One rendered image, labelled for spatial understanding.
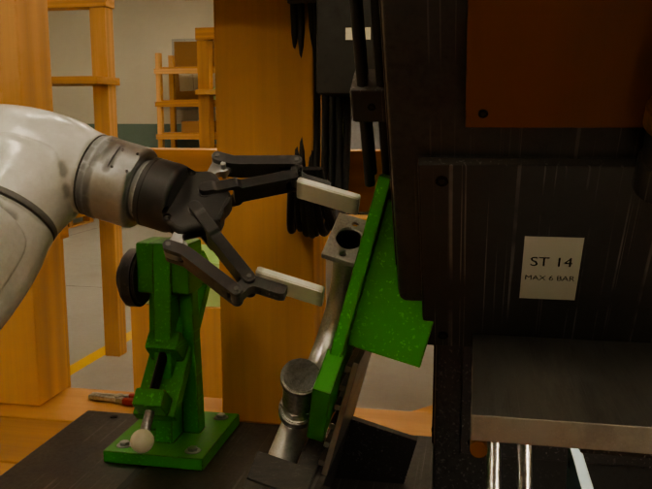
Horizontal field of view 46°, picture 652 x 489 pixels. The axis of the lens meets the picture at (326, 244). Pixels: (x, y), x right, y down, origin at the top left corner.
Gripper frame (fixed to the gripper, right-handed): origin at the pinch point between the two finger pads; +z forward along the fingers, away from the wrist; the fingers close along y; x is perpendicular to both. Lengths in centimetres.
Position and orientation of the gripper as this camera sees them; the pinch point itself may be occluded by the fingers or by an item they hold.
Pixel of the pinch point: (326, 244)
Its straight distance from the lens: 80.0
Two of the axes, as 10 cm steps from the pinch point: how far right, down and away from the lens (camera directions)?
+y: 3.2, -7.8, 5.4
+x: -0.4, 5.6, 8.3
